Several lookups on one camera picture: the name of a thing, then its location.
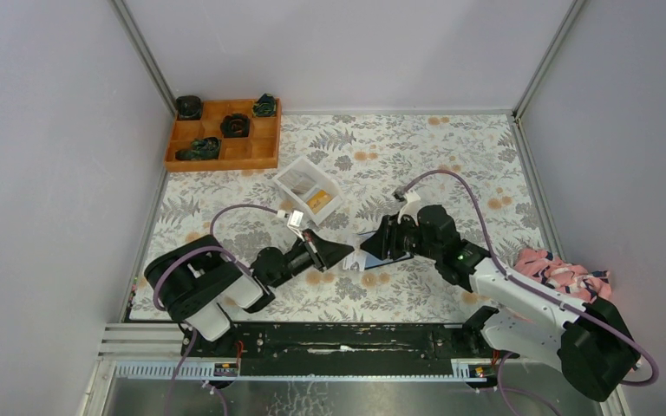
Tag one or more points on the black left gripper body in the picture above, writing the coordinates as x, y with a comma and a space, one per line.
301, 256

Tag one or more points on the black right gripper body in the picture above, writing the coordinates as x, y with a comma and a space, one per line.
404, 237

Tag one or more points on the white patterned card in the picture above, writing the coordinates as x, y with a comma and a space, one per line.
355, 261

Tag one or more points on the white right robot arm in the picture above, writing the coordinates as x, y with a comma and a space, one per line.
587, 342

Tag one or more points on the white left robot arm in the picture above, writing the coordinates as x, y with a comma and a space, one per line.
190, 282

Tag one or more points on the orange card in box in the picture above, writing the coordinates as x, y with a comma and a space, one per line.
318, 200

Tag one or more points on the white plastic card box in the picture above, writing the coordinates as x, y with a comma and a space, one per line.
299, 180

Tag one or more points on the floral paper table mat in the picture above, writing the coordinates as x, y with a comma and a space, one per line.
469, 164

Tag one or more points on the orange compartment tray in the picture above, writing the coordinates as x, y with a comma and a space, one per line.
260, 150

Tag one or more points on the dark green rolled item front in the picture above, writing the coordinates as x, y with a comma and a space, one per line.
199, 150

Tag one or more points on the dark green rolled item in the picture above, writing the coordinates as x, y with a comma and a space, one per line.
199, 150
265, 106

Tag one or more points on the black red rolled item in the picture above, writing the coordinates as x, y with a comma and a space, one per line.
235, 126

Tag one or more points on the dark rolled item outside tray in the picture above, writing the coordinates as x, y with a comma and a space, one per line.
189, 107

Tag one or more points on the pink patterned cloth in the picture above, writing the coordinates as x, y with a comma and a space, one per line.
572, 279

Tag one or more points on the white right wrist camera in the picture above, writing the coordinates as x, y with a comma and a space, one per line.
411, 204

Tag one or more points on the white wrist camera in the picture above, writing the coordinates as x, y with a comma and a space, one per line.
411, 204
293, 219

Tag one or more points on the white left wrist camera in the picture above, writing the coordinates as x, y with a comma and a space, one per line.
293, 219

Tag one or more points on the black metal base rail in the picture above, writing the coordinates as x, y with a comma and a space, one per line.
306, 342

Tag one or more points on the slotted white cable duct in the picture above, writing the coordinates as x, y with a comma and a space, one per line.
427, 371

